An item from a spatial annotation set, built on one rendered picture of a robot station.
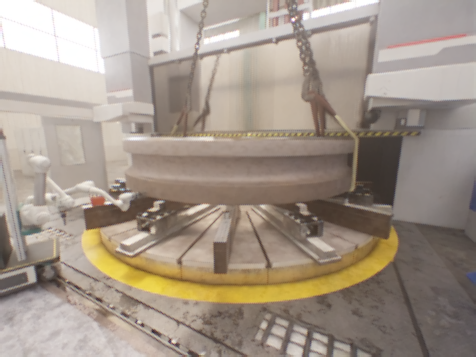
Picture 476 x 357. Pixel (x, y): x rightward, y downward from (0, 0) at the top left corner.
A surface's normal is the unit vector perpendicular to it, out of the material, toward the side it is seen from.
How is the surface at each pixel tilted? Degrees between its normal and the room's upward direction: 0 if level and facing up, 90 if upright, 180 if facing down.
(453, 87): 90
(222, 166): 90
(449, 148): 90
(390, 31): 90
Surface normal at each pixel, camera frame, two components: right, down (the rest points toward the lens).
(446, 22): -0.46, 0.16
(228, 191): -0.07, 0.18
